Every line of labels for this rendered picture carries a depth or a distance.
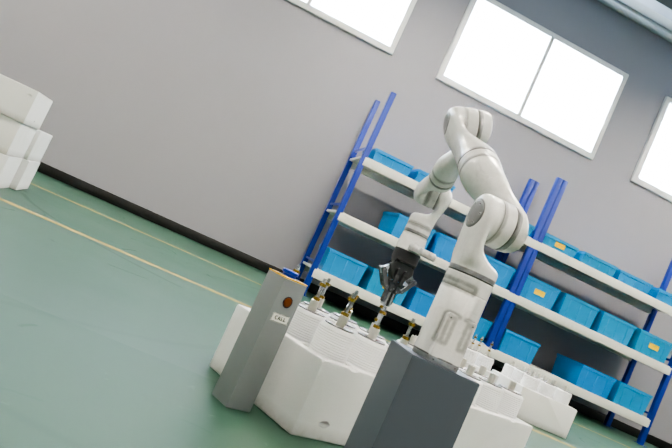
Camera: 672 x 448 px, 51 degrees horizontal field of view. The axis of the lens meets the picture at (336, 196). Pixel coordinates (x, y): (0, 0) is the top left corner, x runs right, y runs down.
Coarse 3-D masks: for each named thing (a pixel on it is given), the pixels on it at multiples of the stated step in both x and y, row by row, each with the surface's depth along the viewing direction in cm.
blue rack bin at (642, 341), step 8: (632, 336) 684; (640, 336) 675; (648, 336) 676; (656, 336) 677; (632, 344) 679; (640, 344) 675; (648, 344) 677; (656, 344) 678; (664, 344) 679; (640, 352) 676; (648, 352) 677; (656, 352) 678; (664, 352) 680; (664, 360) 680
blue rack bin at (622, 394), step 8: (616, 384) 676; (624, 384) 671; (616, 392) 671; (624, 392) 672; (632, 392) 674; (640, 392) 675; (616, 400) 671; (624, 400) 673; (632, 400) 674; (640, 400) 676; (648, 400) 677; (632, 408) 675; (640, 408) 676
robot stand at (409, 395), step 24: (384, 360) 137; (408, 360) 126; (384, 384) 132; (408, 384) 125; (432, 384) 126; (456, 384) 127; (384, 408) 126; (408, 408) 125; (432, 408) 126; (456, 408) 127; (360, 432) 132; (384, 432) 124; (408, 432) 125; (432, 432) 126; (456, 432) 127
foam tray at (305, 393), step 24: (240, 312) 186; (288, 336) 171; (216, 360) 186; (288, 360) 167; (312, 360) 161; (264, 384) 169; (288, 384) 164; (312, 384) 159; (336, 384) 163; (360, 384) 168; (264, 408) 166; (288, 408) 161; (312, 408) 160; (336, 408) 165; (360, 408) 169; (288, 432) 158; (312, 432) 161; (336, 432) 166
